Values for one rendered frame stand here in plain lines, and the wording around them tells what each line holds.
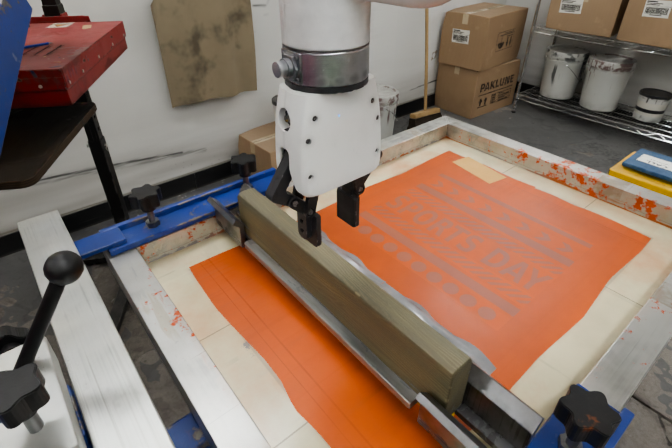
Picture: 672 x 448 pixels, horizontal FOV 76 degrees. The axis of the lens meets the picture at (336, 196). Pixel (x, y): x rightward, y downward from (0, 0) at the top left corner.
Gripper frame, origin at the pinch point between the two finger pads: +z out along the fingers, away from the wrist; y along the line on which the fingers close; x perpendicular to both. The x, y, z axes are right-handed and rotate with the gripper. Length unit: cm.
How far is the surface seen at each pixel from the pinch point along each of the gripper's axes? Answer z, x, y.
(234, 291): 16.1, 12.5, -7.1
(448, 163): 16, 17, 46
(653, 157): 15, -10, 79
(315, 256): 5.8, 1.3, -1.2
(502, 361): 16.4, -17.5, 11.4
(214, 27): 19, 194, 79
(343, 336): 12.2, -5.5, -2.7
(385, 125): 95, 169, 186
